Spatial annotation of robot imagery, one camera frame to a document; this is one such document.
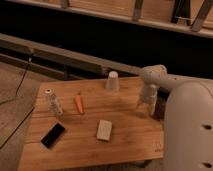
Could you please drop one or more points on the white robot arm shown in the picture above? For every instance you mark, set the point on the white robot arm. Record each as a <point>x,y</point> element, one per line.
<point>188,118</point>

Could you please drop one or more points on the clear plastic bottle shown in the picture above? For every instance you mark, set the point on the clear plastic bottle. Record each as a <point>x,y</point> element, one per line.
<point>53,102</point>

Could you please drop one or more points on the orange toy carrot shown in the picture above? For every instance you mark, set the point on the orange toy carrot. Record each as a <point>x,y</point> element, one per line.
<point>79,104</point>

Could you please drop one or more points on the beige sponge block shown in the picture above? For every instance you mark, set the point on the beige sponge block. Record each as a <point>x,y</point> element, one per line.
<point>104,130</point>

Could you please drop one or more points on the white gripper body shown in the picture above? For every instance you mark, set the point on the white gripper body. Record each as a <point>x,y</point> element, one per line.
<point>148,94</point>

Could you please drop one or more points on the black rectangular remote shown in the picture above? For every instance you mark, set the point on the black rectangular remote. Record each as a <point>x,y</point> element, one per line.
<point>53,135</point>

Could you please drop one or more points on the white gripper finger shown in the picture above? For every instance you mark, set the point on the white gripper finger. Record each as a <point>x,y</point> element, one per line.
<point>152,109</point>
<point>139,103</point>

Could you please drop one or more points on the purple ceramic bowl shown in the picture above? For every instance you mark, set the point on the purple ceramic bowl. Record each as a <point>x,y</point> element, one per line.
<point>160,109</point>

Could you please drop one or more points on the white paper cup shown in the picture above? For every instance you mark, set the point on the white paper cup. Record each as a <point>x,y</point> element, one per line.
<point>113,81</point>

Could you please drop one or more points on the wooden shelf rail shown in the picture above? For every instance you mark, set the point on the wooden shelf rail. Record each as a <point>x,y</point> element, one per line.
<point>161,14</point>

